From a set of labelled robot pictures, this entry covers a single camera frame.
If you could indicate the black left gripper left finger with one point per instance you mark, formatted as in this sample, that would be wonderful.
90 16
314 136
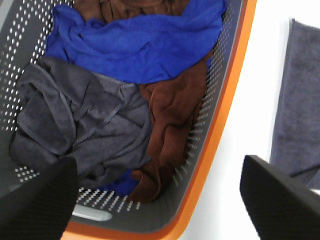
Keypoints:
41 208

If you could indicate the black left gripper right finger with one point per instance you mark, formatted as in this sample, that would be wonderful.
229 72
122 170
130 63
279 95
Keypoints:
279 207

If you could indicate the dark grey towel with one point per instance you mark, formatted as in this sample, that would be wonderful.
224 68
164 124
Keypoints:
296 134

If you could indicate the grey towel in basket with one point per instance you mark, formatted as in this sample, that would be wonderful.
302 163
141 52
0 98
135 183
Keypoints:
70 112

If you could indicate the brown towel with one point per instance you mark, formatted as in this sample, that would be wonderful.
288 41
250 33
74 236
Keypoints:
174 105

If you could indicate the blue towel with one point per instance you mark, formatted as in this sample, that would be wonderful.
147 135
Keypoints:
143 49

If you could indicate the grey perforated basket orange rim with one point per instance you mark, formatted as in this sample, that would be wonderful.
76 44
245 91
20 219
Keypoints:
24 27

